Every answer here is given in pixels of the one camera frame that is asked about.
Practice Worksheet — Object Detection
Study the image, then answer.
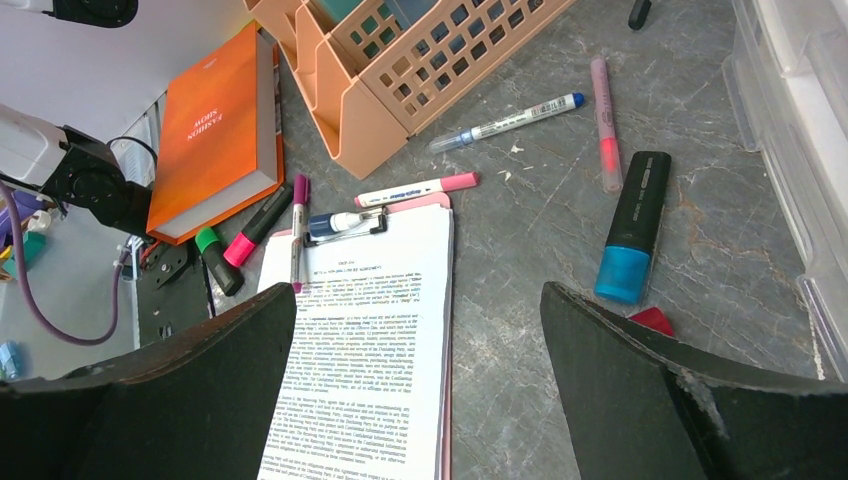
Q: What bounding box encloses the peach plastic file organizer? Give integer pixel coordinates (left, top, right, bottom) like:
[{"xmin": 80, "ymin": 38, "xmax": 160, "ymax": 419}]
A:
[{"xmin": 245, "ymin": 1, "xmax": 572, "ymax": 180}]

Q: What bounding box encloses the magenta marker pen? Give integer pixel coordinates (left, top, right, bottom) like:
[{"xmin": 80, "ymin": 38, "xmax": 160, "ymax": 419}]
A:
[{"xmin": 290, "ymin": 174, "xmax": 310, "ymax": 293}]

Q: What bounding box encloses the blue highlighter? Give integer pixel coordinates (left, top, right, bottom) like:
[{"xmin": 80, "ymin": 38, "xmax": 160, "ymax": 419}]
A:
[{"xmin": 594, "ymin": 151, "xmax": 672, "ymax": 305}]

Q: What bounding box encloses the orange book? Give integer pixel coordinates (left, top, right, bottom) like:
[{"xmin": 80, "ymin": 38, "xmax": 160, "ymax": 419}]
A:
[{"xmin": 146, "ymin": 22, "xmax": 285, "ymax": 245}]

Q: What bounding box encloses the black microphone on tripod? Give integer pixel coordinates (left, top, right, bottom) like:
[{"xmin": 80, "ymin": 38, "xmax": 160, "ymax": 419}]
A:
[{"xmin": 627, "ymin": 0, "xmax": 652, "ymax": 31}]

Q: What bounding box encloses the pink thin pen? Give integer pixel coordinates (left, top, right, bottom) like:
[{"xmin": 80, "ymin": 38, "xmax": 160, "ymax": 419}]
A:
[{"xmin": 590, "ymin": 55, "xmax": 623, "ymax": 193}]

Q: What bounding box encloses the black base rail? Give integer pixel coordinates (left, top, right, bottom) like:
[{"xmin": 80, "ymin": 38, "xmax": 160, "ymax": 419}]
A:
[{"xmin": 137, "ymin": 241, "xmax": 215, "ymax": 347}]

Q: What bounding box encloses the blue cap white marker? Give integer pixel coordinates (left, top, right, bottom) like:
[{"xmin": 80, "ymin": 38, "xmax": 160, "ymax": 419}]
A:
[{"xmin": 304, "ymin": 207, "xmax": 388, "ymax": 248}]

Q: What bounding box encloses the pink white marker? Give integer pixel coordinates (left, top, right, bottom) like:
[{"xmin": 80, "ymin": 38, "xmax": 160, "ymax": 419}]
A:
[{"xmin": 354, "ymin": 172, "xmax": 480, "ymax": 208}]

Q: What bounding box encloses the white plastic drawer unit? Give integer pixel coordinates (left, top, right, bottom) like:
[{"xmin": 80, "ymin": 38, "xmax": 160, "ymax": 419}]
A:
[{"xmin": 722, "ymin": 1, "xmax": 847, "ymax": 381}]

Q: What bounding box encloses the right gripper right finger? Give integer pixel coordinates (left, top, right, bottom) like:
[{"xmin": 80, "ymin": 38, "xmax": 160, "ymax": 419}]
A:
[{"xmin": 540, "ymin": 282, "xmax": 847, "ymax": 479}]

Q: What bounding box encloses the printed white paper sheet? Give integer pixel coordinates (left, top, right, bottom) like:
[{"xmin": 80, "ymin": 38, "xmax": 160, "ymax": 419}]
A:
[{"xmin": 258, "ymin": 193, "xmax": 454, "ymax": 479}]

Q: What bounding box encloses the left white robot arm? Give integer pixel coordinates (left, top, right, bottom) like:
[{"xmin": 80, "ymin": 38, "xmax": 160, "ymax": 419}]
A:
[{"xmin": 1, "ymin": 0, "xmax": 153, "ymax": 237}]

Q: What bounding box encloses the clear barrel pen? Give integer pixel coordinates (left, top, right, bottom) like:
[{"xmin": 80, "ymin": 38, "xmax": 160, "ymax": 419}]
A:
[{"xmin": 428, "ymin": 92, "xmax": 585, "ymax": 154}]

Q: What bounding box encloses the green highlighter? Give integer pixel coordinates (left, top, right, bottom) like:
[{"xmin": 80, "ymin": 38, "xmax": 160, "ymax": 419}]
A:
[{"xmin": 194, "ymin": 227, "xmax": 244, "ymax": 297}]

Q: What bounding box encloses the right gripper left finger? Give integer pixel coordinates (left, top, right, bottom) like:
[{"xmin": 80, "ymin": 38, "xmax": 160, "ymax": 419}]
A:
[{"xmin": 1, "ymin": 283, "xmax": 296, "ymax": 479}]

